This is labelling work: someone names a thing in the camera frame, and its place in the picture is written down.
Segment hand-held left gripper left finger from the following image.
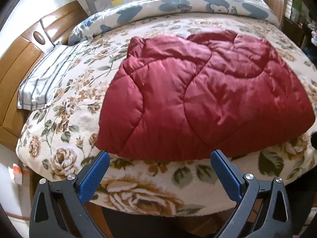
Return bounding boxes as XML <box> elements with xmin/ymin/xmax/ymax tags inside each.
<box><xmin>29</xmin><ymin>150</ymin><xmax>110</xmax><ymax>238</ymax></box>

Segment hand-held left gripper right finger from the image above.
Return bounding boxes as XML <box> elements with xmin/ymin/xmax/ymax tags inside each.
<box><xmin>210</xmin><ymin>149</ymin><xmax>294</xmax><ymax>238</ymax></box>

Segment red puffer jacket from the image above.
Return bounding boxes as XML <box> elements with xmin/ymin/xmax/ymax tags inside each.
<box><xmin>94</xmin><ymin>29</ymin><xmax>316</xmax><ymax>161</ymax></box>

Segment orange and white box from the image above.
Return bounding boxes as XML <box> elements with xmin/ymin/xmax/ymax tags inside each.
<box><xmin>8</xmin><ymin>164</ymin><xmax>23</xmax><ymax>184</ymax></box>

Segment floral bed blanket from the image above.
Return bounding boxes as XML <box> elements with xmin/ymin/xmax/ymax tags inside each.
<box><xmin>15</xmin><ymin>15</ymin><xmax>317</xmax><ymax>217</ymax></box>

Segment grey striped pillow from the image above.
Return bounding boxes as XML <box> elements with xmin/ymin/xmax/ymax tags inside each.
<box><xmin>17</xmin><ymin>42</ymin><xmax>83</xmax><ymax>111</ymax></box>

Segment wooden headboard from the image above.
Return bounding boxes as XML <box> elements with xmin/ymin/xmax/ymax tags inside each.
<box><xmin>0</xmin><ymin>0</ymin><xmax>86</xmax><ymax>152</ymax></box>

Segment blue flower print quilt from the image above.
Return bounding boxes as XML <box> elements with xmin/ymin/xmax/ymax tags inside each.
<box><xmin>68</xmin><ymin>0</ymin><xmax>280</xmax><ymax>46</ymax></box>

